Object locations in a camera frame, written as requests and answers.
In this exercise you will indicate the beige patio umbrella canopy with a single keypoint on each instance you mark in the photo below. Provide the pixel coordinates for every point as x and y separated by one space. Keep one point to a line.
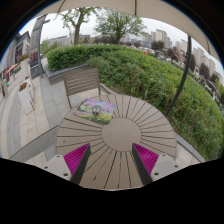
133 5

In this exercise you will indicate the thin leaning tree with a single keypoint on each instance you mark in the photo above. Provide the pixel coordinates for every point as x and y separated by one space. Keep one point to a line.
78 25

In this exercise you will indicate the white flower planter box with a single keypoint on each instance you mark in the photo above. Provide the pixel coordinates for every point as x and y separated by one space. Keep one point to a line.
26 98

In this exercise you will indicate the dark curved umbrella pole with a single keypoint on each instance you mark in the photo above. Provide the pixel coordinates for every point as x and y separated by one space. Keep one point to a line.
182 73

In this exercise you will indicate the brown slatted outdoor chair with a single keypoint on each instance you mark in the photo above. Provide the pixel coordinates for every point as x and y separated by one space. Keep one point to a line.
81 81

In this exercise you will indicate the grey stone sign pillar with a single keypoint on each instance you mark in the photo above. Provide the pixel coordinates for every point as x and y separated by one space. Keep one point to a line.
36 46

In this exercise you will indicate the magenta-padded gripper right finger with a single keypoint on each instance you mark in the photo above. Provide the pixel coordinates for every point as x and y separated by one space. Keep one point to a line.
146 159

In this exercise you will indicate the round leafy tree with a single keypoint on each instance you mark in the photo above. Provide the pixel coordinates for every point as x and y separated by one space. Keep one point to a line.
119 23

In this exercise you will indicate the green hedge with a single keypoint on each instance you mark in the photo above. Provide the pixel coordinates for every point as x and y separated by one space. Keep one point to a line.
143 73

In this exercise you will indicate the flower print mouse pad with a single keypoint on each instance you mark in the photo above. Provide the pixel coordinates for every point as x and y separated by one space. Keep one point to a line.
106 115

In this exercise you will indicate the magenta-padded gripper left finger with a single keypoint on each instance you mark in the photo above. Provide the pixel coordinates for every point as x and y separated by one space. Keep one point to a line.
76 158

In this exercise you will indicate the distant apartment buildings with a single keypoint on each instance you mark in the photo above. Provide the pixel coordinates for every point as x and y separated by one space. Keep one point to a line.
200 56

